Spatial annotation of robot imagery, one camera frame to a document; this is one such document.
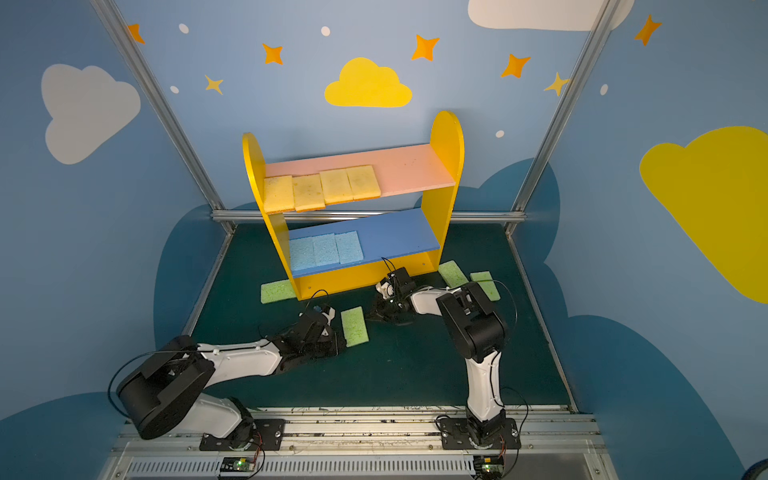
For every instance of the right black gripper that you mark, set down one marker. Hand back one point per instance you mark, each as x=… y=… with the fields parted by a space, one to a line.
x=389 y=306

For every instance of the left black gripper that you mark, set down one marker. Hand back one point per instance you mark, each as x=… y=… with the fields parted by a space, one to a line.
x=327 y=339

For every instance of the green sponge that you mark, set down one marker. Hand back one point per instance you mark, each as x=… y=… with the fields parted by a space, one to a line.
x=485 y=280
x=452 y=274
x=354 y=327
x=276 y=291

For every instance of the blue sponge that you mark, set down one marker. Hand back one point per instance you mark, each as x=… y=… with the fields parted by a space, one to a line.
x=302 y=255
x=325 y=250
x=348 y=247

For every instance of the yellow sponge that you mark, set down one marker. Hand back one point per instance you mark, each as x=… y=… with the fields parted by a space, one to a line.
x=278 y=194
x=308 y=193
x=363 y=182
x=336 y=186

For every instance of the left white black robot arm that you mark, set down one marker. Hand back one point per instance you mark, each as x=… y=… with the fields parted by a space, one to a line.
x=165 y=394

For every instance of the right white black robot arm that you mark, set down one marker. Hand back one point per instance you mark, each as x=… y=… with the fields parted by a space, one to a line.
x=478 y=333

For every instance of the yellow shelf with coloured boards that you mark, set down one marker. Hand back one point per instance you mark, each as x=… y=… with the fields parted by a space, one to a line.
x=413 y=238

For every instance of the left green circuit board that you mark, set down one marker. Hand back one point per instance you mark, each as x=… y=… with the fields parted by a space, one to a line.
x=237 y=466

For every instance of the green circuit board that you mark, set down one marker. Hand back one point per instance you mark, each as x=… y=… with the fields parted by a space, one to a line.
x=488 y=467
x=237 y=466

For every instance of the right green circuit board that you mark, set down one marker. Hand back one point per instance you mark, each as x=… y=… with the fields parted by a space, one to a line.
x=488 y=467

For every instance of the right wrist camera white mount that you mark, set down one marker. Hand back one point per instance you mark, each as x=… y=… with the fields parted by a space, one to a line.
x=386 y=289

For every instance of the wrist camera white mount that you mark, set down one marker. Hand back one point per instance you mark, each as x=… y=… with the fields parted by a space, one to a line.
x=327 y=311
x=386 y=289

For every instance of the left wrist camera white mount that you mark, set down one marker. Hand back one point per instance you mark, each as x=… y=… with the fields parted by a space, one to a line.
x=327 y=311

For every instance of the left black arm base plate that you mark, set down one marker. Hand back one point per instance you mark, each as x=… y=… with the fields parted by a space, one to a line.
x=249 y=435

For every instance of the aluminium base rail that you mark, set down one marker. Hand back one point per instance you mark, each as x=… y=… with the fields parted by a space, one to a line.
x=375 y=443

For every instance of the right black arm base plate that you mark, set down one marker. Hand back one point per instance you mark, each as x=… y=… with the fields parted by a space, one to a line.
x=467 y=434

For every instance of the right aluminium frame post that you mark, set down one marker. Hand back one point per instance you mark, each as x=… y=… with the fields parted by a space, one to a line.
x=583 y=68

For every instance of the aluminium frame post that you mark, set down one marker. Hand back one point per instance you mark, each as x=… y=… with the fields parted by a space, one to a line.
x=114 y=23
x=583 y=68

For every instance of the rear aluminium frame bar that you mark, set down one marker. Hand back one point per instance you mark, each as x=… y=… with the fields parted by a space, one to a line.
x=253 y=216

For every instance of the left aluminium frame post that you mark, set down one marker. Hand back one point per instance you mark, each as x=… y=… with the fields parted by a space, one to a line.
x=114 y=23

